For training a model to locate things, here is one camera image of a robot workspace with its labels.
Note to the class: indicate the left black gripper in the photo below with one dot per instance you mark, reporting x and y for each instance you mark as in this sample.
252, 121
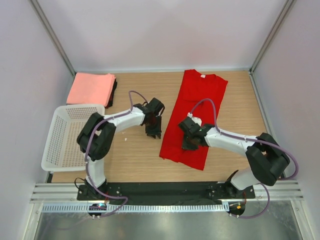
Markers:
157, 131

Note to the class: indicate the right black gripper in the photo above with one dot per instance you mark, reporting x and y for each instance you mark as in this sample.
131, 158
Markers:
185, 146

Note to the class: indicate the red t-shirt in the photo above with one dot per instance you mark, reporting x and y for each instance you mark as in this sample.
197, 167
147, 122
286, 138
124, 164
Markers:
195, 87

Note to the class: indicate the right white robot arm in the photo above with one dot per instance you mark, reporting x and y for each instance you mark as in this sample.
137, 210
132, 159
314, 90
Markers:
266, 160

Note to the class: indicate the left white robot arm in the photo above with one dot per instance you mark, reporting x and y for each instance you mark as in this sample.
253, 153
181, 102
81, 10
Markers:
96, 137

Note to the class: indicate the folded black t-shirt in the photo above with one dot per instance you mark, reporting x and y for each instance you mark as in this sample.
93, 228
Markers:
111, 97

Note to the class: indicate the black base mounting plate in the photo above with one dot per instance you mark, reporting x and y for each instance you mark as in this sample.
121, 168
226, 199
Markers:
174, 193

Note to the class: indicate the folded pink t-shirt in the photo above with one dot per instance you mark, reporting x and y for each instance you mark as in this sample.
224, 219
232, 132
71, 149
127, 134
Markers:
90, 88

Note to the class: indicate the white perforated plastic basket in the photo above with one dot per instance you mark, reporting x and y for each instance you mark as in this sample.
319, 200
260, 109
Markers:
61, 151

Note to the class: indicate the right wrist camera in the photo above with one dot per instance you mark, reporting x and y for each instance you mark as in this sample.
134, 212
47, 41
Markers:
195, 119

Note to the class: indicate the white slotted cable duct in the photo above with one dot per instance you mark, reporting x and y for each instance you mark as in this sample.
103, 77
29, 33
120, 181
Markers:
98, 207

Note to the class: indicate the aluminium front rail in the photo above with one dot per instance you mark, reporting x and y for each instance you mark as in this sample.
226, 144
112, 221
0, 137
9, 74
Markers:
283, 190

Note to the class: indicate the right aluminium frame post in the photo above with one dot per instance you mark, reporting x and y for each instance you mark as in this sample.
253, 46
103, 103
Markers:
280, 19

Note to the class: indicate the aluminium frame post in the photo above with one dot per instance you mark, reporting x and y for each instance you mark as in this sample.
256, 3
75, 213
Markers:
280, 19
51, 34

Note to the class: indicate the left aluminium frame post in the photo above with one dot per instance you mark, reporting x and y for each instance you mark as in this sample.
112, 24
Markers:
51, 34

